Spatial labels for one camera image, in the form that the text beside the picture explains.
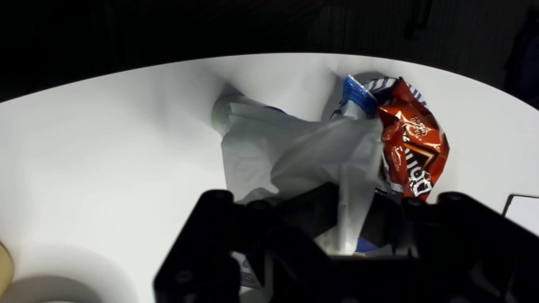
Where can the tan insulated water bottle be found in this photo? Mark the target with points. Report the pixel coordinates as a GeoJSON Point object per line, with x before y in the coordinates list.
{"type": "Point", "coordinates": [3, 263]}

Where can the red Doritos chip bag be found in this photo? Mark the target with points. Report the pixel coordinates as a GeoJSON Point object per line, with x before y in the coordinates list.
{"type": "Point", "coordinates": [414, 140]}

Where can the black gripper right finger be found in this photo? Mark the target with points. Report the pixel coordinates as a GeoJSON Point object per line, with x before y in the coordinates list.
{"type": "Point", "coordinates": [465, 258]}

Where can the white round bowl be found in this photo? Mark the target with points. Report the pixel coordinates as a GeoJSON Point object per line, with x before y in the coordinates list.
{"type": "Point", "coordinates": [50, 291]}

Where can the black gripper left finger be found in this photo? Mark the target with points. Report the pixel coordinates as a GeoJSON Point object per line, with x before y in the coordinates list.
{"type": "Point", "coordinates": [212, 263]}

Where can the blue chip bag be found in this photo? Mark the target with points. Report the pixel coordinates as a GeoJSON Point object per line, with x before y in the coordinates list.
{"type": "Point", "coordinates": [355, 98]}

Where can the white paper napkin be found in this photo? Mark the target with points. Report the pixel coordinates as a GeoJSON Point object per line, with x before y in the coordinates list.
{"type": "Point", "coordinates": [313, 157]}

